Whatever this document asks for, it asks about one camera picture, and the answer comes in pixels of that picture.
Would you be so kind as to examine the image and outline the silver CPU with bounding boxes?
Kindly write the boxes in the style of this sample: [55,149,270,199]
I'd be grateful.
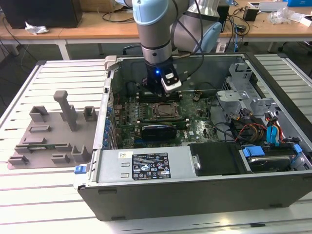
[157,105,172,115]

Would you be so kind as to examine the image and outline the black round cylinder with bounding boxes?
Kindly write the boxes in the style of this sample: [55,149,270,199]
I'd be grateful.
[125,81,137,96]

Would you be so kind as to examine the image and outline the long RAM stick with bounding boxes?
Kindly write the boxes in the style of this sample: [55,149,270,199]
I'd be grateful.
[137,117,190,129]

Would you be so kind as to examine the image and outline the black graphics card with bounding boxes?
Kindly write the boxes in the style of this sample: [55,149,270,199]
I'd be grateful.
[140,124,178,141]

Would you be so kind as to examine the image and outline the green motherboard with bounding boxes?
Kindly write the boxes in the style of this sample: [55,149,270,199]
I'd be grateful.
[113,91,220,149]

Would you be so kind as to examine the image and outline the long wooden desk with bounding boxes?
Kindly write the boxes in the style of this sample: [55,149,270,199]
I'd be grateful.
[0,11,144,61]

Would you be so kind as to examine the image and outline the black computer tower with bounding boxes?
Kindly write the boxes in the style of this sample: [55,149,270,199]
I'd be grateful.
[216,4,231,33]

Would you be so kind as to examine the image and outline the silver power supply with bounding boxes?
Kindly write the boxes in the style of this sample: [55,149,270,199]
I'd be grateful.
[96,146,198,183]

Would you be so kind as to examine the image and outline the small black box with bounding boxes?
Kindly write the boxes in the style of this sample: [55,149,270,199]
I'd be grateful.
[243,7,258,22]

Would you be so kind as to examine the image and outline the cluttered wooden desk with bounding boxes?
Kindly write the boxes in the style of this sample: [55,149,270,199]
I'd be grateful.
[218,0,312,53]

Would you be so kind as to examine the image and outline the crumpled white wrapper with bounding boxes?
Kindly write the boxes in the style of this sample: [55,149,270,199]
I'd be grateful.
[25,21,49,35]

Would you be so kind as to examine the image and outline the green RAM stick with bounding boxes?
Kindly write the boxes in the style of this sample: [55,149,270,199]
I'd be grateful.
[27,145,57,150]

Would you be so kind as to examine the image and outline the large black monitor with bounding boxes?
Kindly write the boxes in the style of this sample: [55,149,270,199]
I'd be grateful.
[0,0,83,30]

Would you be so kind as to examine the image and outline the black open PC case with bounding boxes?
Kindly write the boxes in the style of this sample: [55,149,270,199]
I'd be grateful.
[73,52,312,222]

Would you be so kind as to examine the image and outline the gray flat laptop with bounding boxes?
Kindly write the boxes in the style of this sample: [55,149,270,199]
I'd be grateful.
[248,1,290,12]

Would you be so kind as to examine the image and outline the gray parts rack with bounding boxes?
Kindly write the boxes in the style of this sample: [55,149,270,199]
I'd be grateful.
[7,90,99,170]

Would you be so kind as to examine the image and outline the clear plastic bags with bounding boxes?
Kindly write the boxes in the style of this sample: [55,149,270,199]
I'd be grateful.
[269,7,292,24]

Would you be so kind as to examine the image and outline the hard disk blue carrier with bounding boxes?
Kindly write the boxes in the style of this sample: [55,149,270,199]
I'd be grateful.
[241,143,304,174]

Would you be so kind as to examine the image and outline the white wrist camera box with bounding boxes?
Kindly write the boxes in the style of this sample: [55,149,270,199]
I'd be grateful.
[160,69,183,94]

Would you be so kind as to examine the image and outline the beige case handle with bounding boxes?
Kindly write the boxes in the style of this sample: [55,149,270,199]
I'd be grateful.
[104,55,118,72]

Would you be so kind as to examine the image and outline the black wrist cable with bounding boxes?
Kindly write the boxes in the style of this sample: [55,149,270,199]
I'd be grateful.
[170,0,206,82]

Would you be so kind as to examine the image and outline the silver metal bracket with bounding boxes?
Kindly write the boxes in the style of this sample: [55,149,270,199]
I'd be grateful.
[215,89,249,122]

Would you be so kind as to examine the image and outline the blue hanging cable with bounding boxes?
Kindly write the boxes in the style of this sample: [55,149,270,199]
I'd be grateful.
[233,23,241,53]

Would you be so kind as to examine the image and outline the coloured power wire bundle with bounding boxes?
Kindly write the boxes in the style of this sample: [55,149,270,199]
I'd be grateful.
[234,123,268,144]

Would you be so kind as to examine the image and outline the blue flat data wire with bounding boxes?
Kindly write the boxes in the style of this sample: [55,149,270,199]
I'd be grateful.
[265,124,283,147]

